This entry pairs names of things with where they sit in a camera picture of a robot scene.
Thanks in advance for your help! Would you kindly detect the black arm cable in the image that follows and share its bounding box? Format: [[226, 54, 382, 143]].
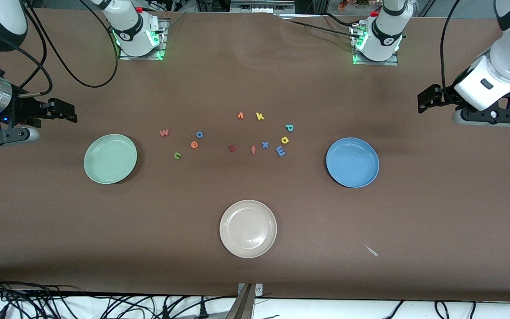
[[439, 0, 465, 96], [13, 0, 120, 97]]

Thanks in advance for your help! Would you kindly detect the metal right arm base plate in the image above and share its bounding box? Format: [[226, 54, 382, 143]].
[[119, 19, 168, 61]]

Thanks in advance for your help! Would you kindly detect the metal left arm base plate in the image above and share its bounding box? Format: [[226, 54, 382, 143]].
[[352, 22, 400, 66]]

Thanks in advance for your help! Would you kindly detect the black cable on tabletop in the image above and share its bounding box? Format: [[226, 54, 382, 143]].
[[288, 12, 362, 38]]

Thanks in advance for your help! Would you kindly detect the metal table edge bracket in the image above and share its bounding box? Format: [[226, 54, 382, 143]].
[[236, 283, 263, 319]]

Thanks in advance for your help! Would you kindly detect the beige plate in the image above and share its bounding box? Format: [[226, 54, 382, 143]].
[[219, 199, 278, 259]]

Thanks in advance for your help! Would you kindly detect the green plate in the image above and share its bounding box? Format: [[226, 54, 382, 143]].
[[83, 134, 138, 185]]

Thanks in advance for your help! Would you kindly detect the grey metal box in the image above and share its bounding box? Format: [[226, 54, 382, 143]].
[[230, 0, 296, 14]]

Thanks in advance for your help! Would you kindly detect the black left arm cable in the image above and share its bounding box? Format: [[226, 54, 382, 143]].
[[439, 0, 465, 96]]

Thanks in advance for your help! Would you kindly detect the black floor cable tangle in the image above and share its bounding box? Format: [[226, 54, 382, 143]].
[[0, 272, 238, 319]]

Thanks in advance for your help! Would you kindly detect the blue plate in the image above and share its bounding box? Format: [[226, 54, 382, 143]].
[[326, 137, 380, 188]]

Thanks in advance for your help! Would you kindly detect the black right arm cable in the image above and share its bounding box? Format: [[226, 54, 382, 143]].
[[13, 0, 120, 97]]

